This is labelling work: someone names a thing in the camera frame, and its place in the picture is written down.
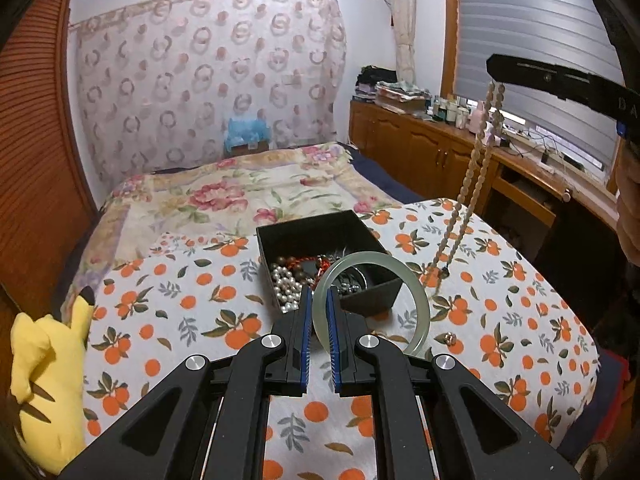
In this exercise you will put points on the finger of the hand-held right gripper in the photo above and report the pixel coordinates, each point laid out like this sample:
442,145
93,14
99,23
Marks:
540,77

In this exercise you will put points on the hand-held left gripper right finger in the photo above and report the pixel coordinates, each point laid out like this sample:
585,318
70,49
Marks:
334,347

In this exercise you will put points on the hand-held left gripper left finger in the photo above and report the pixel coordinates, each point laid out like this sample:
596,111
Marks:
303,340

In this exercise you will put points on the pile of mixed jewelry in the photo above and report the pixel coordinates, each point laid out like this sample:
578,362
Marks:
285,285

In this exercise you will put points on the pale green jade bangle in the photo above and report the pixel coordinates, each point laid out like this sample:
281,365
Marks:
372,256

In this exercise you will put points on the black square box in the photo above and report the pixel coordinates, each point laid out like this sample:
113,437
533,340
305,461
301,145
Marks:
300,232

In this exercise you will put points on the person's right hand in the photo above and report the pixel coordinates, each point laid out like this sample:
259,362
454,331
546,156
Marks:
630,200

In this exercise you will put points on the row of cosmetic bottles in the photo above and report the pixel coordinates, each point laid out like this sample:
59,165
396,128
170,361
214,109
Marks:
452,112

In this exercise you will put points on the orange fruit print tablecloth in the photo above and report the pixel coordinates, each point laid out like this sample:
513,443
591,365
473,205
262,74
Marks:
200,310

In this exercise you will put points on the stack of folded light clothes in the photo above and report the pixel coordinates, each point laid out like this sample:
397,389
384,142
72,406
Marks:
402,96

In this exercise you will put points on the long wooden cabinet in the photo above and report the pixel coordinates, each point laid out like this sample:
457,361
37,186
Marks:
410,140

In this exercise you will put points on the cream window curtain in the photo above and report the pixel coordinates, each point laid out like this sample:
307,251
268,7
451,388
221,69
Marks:
404,20

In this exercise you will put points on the pile of dark clothes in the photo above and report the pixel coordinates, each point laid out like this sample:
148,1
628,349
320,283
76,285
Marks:
372,77

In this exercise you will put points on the floral bed blanket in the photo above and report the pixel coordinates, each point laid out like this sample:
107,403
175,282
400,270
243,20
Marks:
225,185

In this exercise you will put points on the dark blue bed sheet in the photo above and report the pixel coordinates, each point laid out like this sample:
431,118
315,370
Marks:
385,175

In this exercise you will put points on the small cardboard box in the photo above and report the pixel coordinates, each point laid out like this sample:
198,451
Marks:
249,148

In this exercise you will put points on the blue plastic bag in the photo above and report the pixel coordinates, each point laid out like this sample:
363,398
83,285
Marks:
245,132

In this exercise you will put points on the yellow plush toy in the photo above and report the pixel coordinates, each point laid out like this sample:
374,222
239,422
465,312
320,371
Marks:
40,360

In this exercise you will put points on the circle patterned sheer curtain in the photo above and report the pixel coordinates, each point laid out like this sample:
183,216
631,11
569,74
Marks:
200,75

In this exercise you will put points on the wooden louvered wardrobe door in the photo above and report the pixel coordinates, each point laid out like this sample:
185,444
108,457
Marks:
35,160

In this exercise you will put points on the wooden window frame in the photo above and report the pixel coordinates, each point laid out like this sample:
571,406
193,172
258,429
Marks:
450,30

